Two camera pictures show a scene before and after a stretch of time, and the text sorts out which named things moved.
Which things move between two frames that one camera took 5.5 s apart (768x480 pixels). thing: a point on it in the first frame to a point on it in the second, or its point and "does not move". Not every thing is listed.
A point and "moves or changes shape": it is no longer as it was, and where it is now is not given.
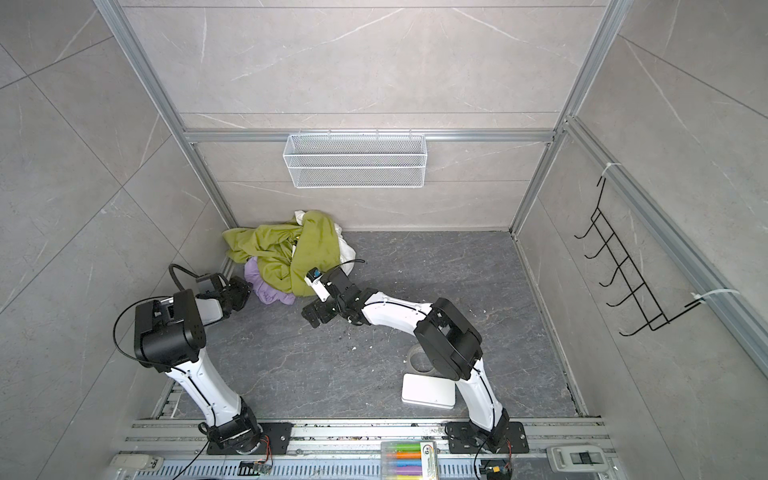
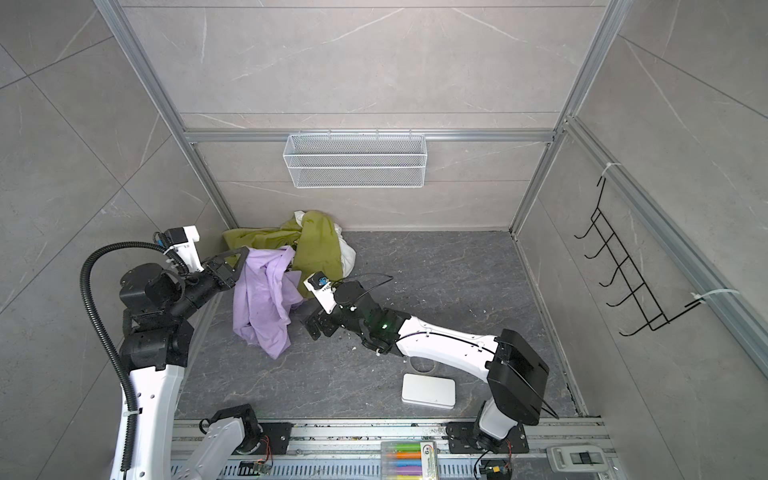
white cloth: (347, 253) does not move
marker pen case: (408, 460) does not move
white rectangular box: (428, 390) does not move
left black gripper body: (235, 295) to (210, 281)
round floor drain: (419, 361) does not move
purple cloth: (267, 293) moves or changes shape
